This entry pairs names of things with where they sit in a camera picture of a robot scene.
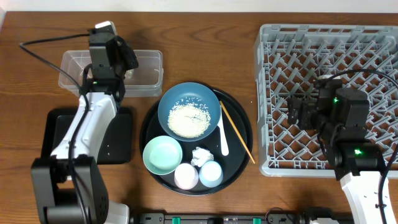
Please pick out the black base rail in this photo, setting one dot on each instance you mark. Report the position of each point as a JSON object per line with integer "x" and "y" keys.
{"x": 274, "y": 215}

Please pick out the wooden chopstick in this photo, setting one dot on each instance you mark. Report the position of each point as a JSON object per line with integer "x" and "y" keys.
{"x": 237, "y": 132}

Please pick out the round black tray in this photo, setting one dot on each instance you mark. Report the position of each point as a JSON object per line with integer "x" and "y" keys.
{"x": 233, "y": 164}

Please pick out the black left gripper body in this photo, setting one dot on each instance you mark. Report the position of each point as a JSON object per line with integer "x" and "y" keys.
{"x": 129, "y": 58}

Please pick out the grey dishwasher rack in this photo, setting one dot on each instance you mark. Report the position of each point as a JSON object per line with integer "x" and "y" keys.
{"x": 288, "y": 58}

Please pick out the clear plastic bin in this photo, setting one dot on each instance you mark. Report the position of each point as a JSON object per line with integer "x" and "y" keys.
{"x": 144, "y": 81}

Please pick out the white plastic knife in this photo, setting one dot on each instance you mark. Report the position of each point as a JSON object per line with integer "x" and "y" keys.
{"x": 223, "y": 141}

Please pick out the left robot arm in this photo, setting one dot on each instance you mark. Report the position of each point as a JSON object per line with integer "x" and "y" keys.
{"x": 67, "y": 184}

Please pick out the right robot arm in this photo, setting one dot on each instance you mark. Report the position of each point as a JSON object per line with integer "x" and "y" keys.
{"x": 339, "y": 116}

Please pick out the crumpled white tissue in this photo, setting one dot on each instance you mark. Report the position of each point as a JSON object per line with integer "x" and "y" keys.
{"x": 200, "y": 156}

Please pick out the dark blue bowl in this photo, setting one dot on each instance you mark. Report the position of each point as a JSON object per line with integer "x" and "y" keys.
{"x": 189, "y": 90}

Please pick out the pile of white rice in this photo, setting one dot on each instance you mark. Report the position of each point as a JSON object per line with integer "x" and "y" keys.
{"x": 189, "y": 118}

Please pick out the mint green bowl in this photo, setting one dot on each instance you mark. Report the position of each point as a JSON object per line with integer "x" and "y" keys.
{"x": 162, "y": 155}

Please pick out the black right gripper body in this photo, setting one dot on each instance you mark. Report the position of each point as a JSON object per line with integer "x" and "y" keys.
{"x": 308, "y": 119}

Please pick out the light blue cup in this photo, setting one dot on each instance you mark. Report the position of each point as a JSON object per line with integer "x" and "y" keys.
{"x": 211, "y": 174}

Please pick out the black square bin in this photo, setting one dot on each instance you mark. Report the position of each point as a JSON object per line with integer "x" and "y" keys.
{"x": 115, "y": 147}

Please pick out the pink cup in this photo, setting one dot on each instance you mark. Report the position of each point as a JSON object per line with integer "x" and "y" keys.
{"x": 186, "y": 176}

